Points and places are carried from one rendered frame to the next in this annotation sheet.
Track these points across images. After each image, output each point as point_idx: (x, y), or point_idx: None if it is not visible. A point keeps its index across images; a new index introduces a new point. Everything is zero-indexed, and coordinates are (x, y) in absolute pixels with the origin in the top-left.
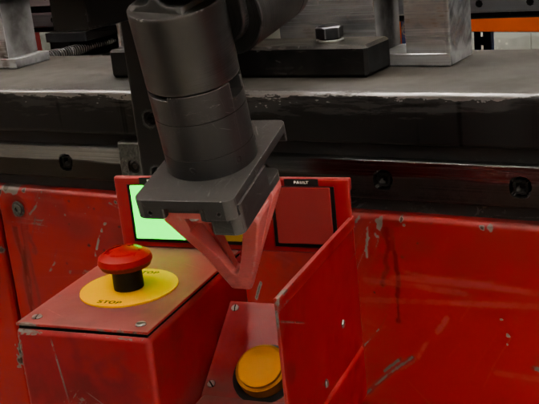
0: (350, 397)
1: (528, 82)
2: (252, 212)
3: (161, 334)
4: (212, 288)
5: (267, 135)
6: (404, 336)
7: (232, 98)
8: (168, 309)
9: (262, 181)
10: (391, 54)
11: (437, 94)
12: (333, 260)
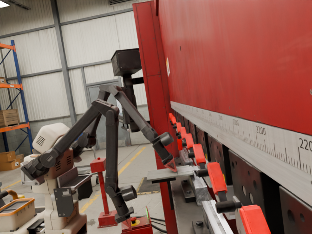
0: None
1: (185, 216)
2: (120, 221)
3: (124, 230)
4: (139, 227)
5: (129, 212)
6: None
7: (118, 207)
8: (128, 228)
9: (123, 218)
10: (196, 199)
11: (175, 212)
12: (142, 231)
